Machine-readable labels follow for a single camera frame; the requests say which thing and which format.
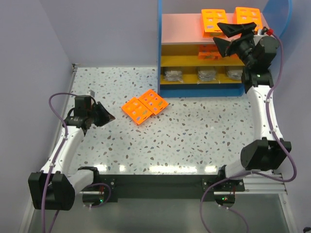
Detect bagged silver sponges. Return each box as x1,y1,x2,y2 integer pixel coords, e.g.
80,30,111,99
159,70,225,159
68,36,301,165
197,67,217,82
225,66,243,81
163,67,183,83

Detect orange scrub daddy box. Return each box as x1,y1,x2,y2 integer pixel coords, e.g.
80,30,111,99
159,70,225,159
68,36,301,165
138,89,169,115
233,7,263,31

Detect blue pink yellow shelf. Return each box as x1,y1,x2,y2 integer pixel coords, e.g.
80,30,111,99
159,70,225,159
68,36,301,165
156,0,294,99

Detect orange Scrub Mommy box bottom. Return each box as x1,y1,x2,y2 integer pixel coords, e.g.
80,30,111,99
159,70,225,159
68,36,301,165
198,44,221,60

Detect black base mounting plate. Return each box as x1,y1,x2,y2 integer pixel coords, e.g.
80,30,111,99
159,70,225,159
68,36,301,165
97,174,245,203

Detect orange sponge box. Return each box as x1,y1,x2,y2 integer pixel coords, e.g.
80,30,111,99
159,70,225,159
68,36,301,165
121,97,152,125
201,9,228,38

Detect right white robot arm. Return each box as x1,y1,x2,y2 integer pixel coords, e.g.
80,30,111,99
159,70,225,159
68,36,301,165
213,22,297,186

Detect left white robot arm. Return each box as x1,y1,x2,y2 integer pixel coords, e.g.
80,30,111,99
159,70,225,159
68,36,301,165
28,94,115,211

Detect orange Scrub Daddy box top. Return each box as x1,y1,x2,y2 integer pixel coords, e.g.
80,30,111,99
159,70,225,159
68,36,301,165
233,7,263,31

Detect orange Scrub Mommy box top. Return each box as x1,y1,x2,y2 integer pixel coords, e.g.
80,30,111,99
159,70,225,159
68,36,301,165
230,54,239,59

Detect orange scrub mommy box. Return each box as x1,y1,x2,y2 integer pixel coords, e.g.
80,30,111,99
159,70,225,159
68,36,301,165
198,44,221,60
230,54,239,59

